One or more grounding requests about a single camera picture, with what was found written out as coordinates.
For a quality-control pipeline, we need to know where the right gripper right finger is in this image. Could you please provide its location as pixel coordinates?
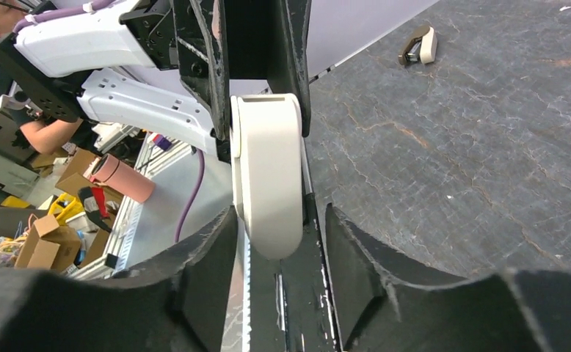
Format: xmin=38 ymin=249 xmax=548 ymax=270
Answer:
xmin=325 ymin=205 xmax=571 ymax=351

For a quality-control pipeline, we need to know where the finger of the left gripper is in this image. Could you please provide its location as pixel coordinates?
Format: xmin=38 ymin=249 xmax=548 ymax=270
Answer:
xmin=267 ymin=0 xmax=311 ymax=137
xmin=171 ymin=0 xmax=230 ymax=140

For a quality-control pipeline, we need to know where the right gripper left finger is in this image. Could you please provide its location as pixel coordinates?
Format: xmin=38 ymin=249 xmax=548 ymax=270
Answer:
xmin=0 ymin=207 xmax=238 ymax=351

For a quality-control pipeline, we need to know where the brown white stapler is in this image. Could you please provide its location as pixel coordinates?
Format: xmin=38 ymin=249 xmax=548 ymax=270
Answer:
xmin=398 ymin=25 xmax=437 ymax=66

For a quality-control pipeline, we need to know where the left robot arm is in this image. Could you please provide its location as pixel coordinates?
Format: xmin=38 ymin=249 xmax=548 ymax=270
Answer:
xmin=0 ymin=1 xmax=311 ymax=156

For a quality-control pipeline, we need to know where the cardboard box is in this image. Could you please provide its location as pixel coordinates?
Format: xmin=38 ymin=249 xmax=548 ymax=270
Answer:
xmin=15 ymin=215 xmax=81 ymax=273

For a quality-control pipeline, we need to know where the pink cylinder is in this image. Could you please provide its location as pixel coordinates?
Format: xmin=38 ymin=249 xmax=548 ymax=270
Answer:
xmin=90 ymin=154 xmax=156 ymax=203

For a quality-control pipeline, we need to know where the person in background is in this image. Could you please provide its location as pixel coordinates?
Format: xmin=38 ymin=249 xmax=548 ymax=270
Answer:
xmin=0 ymin=1 xmax=97 ymax=155

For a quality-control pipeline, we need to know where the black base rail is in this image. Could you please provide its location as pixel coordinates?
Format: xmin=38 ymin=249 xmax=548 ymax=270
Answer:
xmin=243 ymin=194 xmax=338 ymax=351

